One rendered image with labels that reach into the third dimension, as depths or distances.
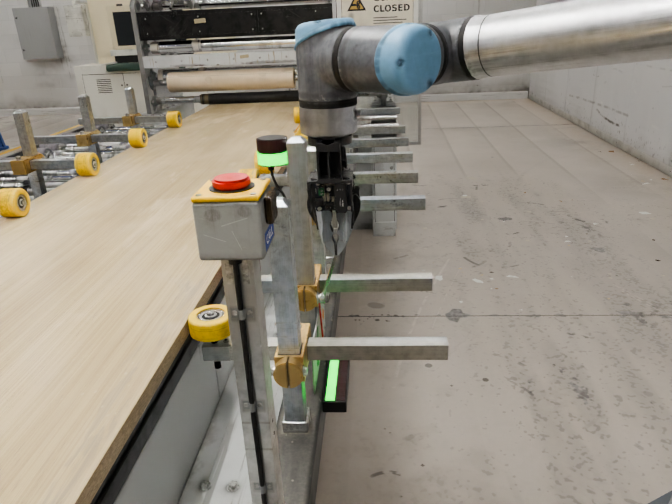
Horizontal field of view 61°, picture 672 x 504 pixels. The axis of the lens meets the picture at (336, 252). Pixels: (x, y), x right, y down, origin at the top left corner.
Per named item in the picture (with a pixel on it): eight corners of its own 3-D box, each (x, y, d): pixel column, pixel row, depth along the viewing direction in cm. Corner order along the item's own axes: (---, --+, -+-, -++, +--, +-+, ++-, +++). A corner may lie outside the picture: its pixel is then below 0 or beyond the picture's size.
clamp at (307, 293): (322, 283, 131) (321, 263, 129) (317, 312, 118) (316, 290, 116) (298, 284, 131) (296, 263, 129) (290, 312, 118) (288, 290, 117)
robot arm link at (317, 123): (302, 102, 94) (361, 99, 93) (304, 132, 95) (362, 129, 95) (295, 110, 85) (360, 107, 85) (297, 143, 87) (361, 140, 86)
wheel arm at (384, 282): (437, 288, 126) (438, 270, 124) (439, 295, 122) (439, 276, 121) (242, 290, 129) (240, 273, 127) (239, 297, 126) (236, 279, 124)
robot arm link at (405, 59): (452, 20, 78) (380, 23, 86) (403, 23, 70) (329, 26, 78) (450, 91, 82) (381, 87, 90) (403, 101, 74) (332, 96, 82)
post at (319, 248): (329, 321, 154) (319, 144, 136) (328, 327, 151) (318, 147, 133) (316, 321, 155) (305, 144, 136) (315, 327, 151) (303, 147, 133)
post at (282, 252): (309, 440, 107) (290, 195, 89) (307, 454, 104) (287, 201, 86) (290, 440, 108) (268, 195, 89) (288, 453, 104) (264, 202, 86)
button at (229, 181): (254, 186, 62) (253, 171, 61) (247, 197, 58) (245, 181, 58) (218, 187, 62) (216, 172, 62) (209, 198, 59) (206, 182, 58)
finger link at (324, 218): (316, 265, 96) (312, 213, 93) (319, 252, 102) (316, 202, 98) (334, 265, 96) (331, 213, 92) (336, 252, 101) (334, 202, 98)
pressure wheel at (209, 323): (224, 350, 110) (216, 297, 106) (248, 366, 105) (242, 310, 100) (187, 368, 105) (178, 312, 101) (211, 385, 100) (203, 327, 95)
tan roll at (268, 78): (378, 83, 361) (377, 63, 356) (378, 85, 350) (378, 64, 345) (157, 92, 372) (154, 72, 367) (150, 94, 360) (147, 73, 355)
